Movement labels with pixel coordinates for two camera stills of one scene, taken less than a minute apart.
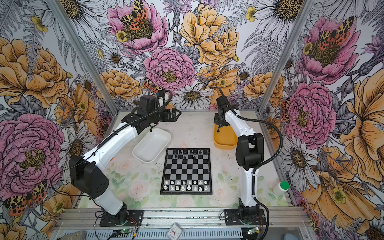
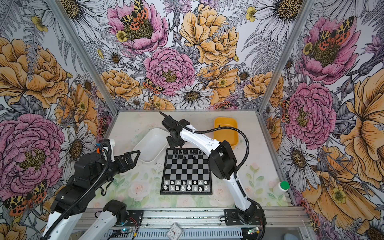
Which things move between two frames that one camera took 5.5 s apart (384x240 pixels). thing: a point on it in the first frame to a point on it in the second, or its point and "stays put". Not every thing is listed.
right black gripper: [215, 120] to [172, 144]
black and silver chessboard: [187, 171] stays put
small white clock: [174, 232] stays put
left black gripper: [174, 118] to [120, 159]
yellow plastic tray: [226, 139] stays put
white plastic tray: [151, 145] stays put
